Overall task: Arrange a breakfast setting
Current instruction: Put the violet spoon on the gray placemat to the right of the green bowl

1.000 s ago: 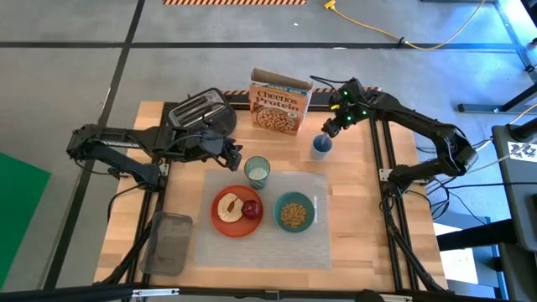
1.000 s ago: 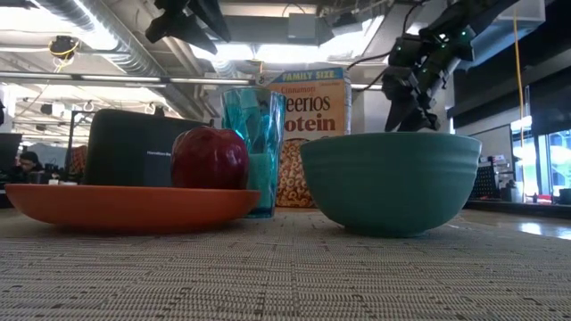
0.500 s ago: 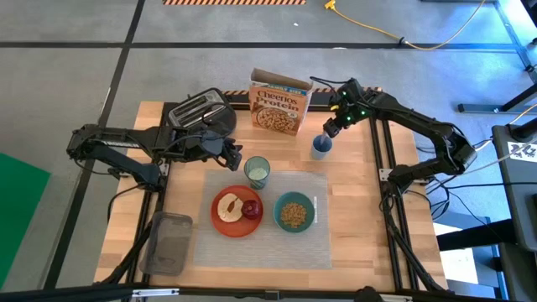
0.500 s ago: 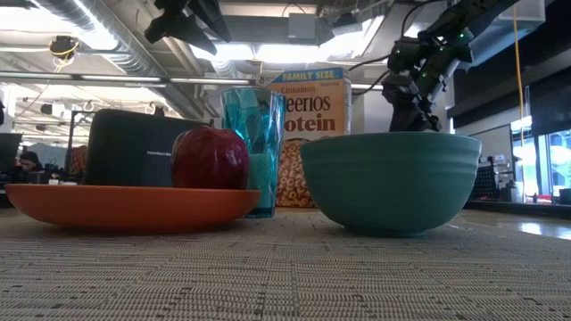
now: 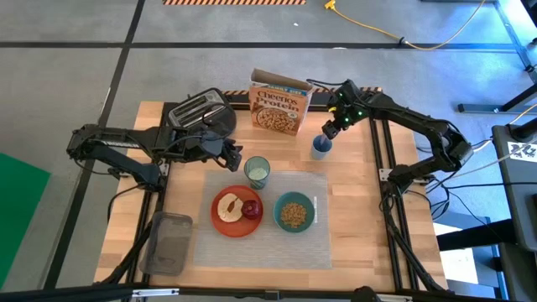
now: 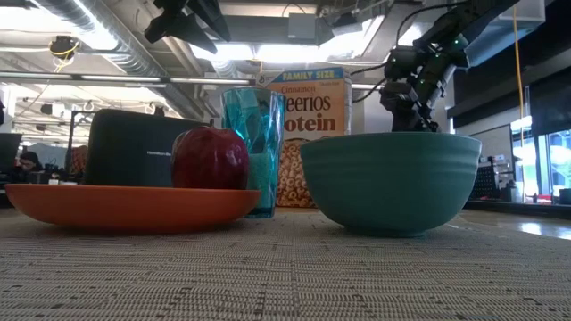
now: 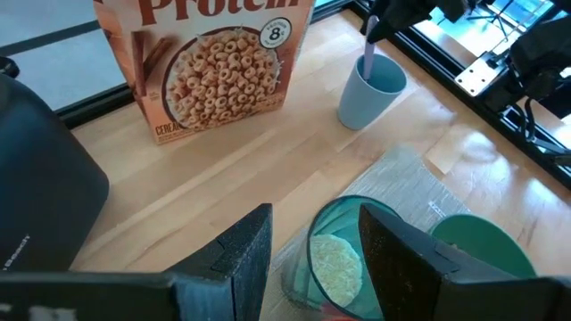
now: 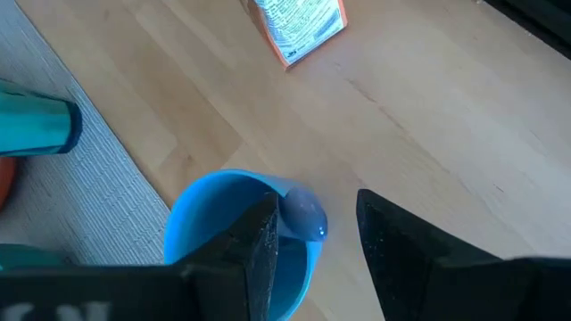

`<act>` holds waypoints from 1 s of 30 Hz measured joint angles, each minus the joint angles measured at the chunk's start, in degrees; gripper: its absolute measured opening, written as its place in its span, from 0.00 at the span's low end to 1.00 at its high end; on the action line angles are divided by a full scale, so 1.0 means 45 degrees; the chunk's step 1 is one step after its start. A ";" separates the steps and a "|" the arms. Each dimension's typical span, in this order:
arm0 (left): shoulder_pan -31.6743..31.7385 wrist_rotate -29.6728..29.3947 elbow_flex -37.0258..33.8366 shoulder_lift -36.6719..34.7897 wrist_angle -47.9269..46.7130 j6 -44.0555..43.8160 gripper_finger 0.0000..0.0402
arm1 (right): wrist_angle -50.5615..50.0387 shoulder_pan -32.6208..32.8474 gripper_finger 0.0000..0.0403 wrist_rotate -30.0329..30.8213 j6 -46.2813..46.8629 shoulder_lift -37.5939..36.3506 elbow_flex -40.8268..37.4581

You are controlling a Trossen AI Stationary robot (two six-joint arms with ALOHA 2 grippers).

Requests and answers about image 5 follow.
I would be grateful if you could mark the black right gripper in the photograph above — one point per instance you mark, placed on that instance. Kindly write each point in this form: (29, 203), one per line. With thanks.
(348, 105)

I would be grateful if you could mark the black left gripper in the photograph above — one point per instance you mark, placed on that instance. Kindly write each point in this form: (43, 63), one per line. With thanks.
(212, 147)

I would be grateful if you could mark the green translucent tumbler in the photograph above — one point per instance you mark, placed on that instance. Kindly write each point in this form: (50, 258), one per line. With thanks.
(257, 174)

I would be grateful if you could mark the toasted bread slice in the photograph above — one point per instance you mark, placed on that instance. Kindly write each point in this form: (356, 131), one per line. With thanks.
(228, 207)

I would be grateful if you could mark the red apple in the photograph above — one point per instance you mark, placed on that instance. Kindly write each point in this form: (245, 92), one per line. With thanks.
(251, 209)

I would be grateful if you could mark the Cheerios Protein cereal box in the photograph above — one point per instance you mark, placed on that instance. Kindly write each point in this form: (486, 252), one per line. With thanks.
(277, 109)

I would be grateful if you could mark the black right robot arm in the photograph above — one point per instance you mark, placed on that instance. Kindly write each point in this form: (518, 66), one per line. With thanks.
(419, 121)

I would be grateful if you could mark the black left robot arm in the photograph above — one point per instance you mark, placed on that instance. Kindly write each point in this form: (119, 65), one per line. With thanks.
(117, 144)

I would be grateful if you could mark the blue cup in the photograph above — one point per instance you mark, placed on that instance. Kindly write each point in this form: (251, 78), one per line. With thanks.
(321, 152)

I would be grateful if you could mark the black toaster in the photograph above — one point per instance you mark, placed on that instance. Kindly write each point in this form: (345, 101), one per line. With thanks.
(197, 109)

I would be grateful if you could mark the teal bowl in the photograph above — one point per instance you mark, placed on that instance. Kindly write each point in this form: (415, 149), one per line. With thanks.
(279, 209)

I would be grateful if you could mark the orange plate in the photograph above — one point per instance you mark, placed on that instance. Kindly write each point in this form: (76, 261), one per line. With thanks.
(235, 230)

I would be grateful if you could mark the brown cereal heap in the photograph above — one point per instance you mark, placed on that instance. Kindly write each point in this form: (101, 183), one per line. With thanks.
(293, 215)

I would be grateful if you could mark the small white label strip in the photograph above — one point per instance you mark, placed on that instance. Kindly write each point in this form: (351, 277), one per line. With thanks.
(315, 209)

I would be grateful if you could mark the clear plastic container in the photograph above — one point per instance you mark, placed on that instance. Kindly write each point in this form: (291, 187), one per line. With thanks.
(168, 243)

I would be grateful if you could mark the long silver metal plate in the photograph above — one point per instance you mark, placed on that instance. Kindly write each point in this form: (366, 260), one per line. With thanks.
(396, 298)
(155, 292)

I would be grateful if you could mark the grey cart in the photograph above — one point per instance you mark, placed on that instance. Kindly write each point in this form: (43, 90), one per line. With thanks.
(518, 189)

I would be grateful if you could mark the black metal stand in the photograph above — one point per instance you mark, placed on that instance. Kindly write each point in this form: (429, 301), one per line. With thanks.
(509, 29)

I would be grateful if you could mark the black rig crossbar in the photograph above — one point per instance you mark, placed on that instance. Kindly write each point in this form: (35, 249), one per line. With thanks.
(63, 293)

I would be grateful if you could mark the green floor mat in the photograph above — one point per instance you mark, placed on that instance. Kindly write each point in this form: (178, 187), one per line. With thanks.
(19, 201)

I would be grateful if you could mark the black aluminium table frame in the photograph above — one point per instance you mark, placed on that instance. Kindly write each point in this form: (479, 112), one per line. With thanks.
(377, 147)

